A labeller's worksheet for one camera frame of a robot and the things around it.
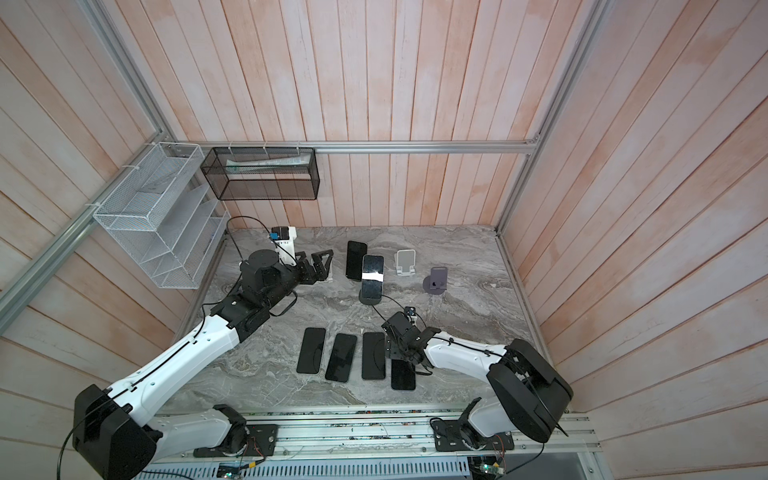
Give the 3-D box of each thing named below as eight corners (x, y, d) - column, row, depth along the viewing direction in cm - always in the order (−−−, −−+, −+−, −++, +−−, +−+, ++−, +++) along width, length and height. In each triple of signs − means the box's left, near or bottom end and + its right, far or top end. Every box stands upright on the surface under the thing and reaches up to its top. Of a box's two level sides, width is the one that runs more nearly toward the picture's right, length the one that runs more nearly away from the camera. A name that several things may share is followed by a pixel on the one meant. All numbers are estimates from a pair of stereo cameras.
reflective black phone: (363, 303, 100) (361, 283, 91) (364, 276, 108) (362, 255, 98) (383, 303, 100) (383, 283, 91) (382, 276, 108) (383, 255, 98)
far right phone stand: (423, 295, 103) (426, 281, 97) (422, 280, 108) (424, 266, 101) (444, 295, 103) (449, 281, 97) (442, 280, 108) (446, 266, 101)
